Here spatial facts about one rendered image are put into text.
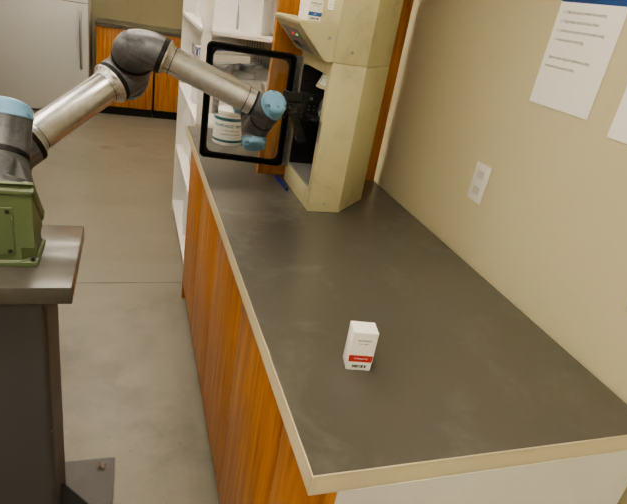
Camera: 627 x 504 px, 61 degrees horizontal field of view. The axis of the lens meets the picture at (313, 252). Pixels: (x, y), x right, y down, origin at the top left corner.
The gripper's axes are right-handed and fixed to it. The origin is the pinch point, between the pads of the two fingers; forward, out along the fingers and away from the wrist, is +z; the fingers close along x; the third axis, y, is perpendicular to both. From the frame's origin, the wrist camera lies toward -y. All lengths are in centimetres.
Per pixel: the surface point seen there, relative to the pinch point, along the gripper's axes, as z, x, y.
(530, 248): 33, -68, -14
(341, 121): -4.2, -13.9, 2.3
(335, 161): -3.6, -13.9, -10.5
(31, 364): -87, -56, -53
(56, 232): -83, -35, -29
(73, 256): -78, -48, -29
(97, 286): -79, 99, -122
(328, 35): -13.2, -13.9, 26.1
